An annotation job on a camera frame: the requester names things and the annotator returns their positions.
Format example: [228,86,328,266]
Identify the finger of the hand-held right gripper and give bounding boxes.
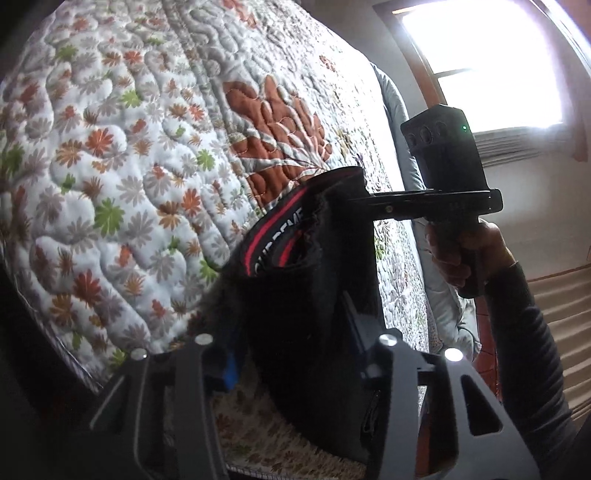
[344,190,416,220]

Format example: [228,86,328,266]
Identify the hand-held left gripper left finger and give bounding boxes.
[88,335,241,480]

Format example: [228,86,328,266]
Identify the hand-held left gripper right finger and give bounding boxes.
[342,291,541,480]

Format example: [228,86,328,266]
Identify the black pants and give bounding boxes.
[198,166,384,467]

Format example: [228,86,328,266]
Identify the person's right forearm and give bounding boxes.
[485,261,587,480]

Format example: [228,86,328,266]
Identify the person's right hand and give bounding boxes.
[425,219,515,291]

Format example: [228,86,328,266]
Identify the narrow grey curtain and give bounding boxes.
[475,131,575,163]

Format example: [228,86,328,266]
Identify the red-brown wooden headboard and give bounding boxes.
[475,295,502,402]

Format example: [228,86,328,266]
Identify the bright window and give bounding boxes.
[374,0,578,134]

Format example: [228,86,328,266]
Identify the wide beige curtain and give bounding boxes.
[526,265,591,416]

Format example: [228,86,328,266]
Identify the floral quilted bedspread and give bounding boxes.
[0,0,439,476]

